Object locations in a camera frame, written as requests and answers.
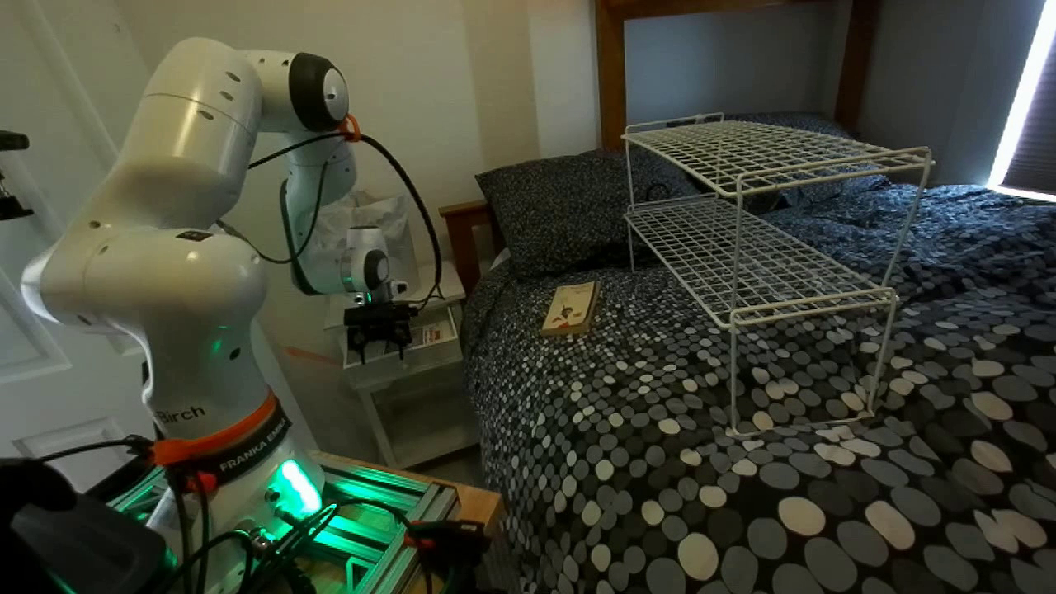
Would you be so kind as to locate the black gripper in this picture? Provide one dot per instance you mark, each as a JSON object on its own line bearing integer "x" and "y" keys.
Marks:
{"x": 378, "y": 326}

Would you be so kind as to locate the white nightstand with drawer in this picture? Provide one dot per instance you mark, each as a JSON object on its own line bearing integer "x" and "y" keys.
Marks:
{"x": 414, "y": 399}

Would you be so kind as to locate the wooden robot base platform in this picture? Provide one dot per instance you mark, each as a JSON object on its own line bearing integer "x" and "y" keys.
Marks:
{"x": 314, "y": 527}

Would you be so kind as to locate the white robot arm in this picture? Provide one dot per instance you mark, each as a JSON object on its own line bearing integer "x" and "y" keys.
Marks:
{"x": 148, "y": 259}

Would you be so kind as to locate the small wooden box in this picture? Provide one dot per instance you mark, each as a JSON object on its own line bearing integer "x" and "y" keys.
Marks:
{"x": 572, "y": 307}

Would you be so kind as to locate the dark speckled pillow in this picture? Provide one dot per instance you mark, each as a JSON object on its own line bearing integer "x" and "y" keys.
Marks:
{"x": 567, "y": 212}

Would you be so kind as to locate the black dotted bed cover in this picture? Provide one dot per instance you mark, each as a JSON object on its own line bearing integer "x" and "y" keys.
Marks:
{"x": 814, "y": 457}

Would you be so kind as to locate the blue crumpled blanket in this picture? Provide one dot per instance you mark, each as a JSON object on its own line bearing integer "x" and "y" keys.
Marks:
{"x": 939, "y": 245}

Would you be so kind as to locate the dark window blind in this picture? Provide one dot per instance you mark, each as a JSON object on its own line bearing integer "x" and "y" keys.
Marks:
{"x": 1021, "y": 107}

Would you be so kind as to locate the wooden bunk bed frame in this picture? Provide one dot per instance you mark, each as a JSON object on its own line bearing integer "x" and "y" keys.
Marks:
{"x": 556, "y": 76}

